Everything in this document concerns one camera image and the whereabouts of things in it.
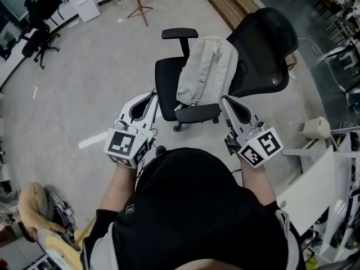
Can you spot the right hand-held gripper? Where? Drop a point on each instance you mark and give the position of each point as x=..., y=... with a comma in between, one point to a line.
x=261, y=148

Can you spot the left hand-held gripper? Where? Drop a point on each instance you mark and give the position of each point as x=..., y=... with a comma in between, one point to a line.
x=123, y=143

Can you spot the black mesh office chair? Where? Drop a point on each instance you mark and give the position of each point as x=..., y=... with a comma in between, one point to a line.
x=168, y=80

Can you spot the light grey backpack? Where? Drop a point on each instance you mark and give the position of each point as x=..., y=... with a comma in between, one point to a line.
x=208, y=66

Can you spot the person's right forearm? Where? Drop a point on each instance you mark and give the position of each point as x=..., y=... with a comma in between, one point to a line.
x=257, y=184

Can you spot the person's left forearm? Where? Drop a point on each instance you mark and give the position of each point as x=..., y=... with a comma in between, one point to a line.
x=118, y=190

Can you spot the black swivel office chair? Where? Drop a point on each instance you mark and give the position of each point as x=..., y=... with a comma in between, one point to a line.
x=39, y=45

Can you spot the person's black shoe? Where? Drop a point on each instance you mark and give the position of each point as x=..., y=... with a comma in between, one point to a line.
x=160, y=151

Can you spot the beige rounded appliance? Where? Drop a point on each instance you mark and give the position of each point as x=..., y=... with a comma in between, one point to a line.
x=315, y=127

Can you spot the wooden coat stand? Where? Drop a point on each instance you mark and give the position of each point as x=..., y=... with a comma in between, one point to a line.
x=139, y=7

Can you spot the white desk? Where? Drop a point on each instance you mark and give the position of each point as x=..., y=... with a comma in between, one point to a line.
x=306, y=195

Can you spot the person's black-shirted torso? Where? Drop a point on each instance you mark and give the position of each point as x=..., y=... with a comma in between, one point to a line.
x=197, y=212

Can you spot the wooden step platform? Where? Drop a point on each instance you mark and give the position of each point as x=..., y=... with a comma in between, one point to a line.
x=227, y=1

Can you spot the white water dispenser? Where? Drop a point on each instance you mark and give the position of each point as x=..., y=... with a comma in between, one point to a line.
x=83, y=1

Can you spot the long white counter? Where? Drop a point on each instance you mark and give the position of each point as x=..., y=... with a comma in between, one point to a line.
x=17, y=63

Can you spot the white metal shelf rack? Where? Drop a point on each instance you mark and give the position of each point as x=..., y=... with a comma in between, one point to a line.
x=347, y=193

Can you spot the tan cloth bundle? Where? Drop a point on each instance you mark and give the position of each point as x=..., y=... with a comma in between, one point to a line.
x=33, y=209

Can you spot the white low shelf unit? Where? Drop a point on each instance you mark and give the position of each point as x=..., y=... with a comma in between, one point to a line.
x=56, y=259

